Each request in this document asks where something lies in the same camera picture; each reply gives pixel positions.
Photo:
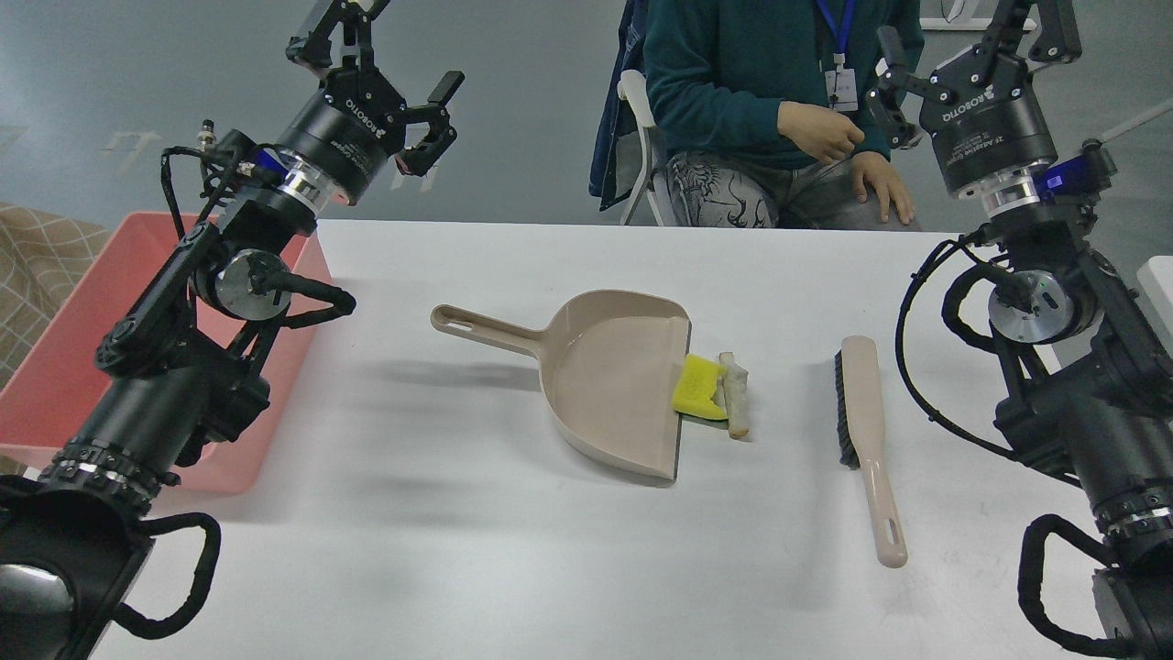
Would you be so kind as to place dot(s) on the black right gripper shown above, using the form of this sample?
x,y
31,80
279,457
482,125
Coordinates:
x,y
990,119

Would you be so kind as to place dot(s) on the beige hand brush black bristles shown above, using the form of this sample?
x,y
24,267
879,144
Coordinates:
x,y
861,427

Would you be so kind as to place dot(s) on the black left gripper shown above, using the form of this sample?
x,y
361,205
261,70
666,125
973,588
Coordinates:
x,y
347,129

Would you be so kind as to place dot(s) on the white floor stand base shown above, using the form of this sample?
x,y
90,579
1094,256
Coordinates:
x,y
957,16

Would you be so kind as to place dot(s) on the beige checkered fabric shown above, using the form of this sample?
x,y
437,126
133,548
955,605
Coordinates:
x,y
43,257

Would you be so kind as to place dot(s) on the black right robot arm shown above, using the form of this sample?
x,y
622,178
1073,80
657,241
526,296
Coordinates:
x,y
1089,393

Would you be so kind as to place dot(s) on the white bread slice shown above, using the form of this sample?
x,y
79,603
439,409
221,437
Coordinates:
x,y
735,390

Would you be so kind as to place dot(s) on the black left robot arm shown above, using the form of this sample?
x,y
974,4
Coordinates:
x,y
80,552

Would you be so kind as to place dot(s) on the white chair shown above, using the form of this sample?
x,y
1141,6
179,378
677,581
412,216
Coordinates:
x,y
643,155

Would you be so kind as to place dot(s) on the yellow green sponge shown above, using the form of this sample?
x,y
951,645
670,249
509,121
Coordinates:
x,y
695,392

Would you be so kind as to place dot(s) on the beige plastic dustpan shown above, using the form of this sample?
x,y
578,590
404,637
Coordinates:
x,y
608,364

